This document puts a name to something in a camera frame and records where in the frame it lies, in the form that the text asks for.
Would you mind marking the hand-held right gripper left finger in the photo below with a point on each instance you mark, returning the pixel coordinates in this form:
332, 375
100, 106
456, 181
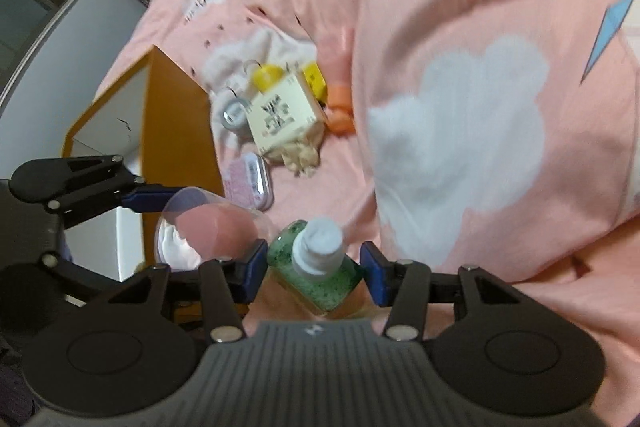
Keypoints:
256, 269

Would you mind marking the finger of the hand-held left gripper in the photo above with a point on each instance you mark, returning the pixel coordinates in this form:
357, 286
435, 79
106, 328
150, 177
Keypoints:
150, 199
75, 277

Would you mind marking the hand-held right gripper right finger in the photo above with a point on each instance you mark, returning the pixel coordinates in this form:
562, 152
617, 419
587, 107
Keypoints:
375, 274

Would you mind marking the green bottle with white cap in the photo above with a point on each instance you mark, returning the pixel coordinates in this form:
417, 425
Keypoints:
330, 287

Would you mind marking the clear plastic cup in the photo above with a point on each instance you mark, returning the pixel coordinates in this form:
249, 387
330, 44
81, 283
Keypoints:
210, 227

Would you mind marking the orange cardboard box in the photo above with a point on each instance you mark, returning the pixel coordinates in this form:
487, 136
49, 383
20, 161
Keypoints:
175, 132

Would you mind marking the pink label tin case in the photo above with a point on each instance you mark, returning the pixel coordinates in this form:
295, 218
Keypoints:
245, 179

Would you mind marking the beige plush toy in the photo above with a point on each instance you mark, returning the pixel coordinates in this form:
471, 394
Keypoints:
300, 157

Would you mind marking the small round silver tin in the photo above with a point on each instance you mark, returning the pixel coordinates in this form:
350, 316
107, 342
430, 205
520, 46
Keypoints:
235, 113

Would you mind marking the cream printed carton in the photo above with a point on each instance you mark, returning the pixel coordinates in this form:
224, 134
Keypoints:
280, 117

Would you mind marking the orange toy figure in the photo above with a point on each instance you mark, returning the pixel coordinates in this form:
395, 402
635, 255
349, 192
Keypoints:
340, 117

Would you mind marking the pink printed blanket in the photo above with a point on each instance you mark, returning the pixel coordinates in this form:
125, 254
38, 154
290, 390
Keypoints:
450, 7

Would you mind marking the grey window frame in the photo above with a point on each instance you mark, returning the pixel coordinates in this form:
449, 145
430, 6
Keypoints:
20, 7

